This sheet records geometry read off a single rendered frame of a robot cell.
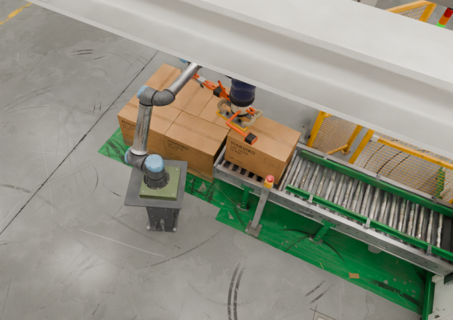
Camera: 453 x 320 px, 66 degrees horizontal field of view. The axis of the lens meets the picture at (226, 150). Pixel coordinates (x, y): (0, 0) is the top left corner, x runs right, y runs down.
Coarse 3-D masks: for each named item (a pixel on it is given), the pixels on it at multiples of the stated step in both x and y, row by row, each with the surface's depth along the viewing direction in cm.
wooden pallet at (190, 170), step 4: (124, 140) 420; (128, 140) 416; (128, 144) 424; (132, 144) 419; (148, 148) 409; (148, 152) 420; (152, 152) 421; (156, 152) 408; (164, 156) 407; (188, 168) 411; (192, 168) 411; (192, 172) 408; (196, 172) 408; (200, 172) 409; (204, 172) 395; (200, 176) 406; (204, 176) 400; (208, 176) 396; (208, 180) 403; (212, 180) 402
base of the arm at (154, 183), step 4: (164, 172) 303; (164, 176) 303; (148, 180) 301; (152, 180) 298; (156, 180) 298; (160, 180) 300; (164, 180) 304; (148, 184) 303; (152, 184) 301; (156, 184) 301; (160, 184) 304
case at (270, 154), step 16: (256, 128) 334; (272, 128) 335; (288, 128) 337; (240, 144) 327; (256, 144) 322; (272, 144) 324; (288, 144) 325; (240, 160) 346; (256, 160) 333; (272, 160) 320; (288, 160) 336
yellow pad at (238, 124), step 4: (224, 108) 324; (216, 112) 321; (220, 112) 321; (224, 112) 321; (228, 112) 318; (220, 116) 320; (224, 116) 318; (232, 120) 316; (236, 120) 316; (240, 120) 313; (232, 124) 316; (236, 124) 314; (240, 124) 314; (240, 128) 312; (244, 128) 312; (248, 128) 314
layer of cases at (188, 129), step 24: (168, 72) 430; (192, 96) 408; (216, 96) 411; (120, 120) 390; (168, 120) 385; (192, 120) 387; (216, 120) 390; (168, 144) 383; (192, 144) 367; (216, 144) 370
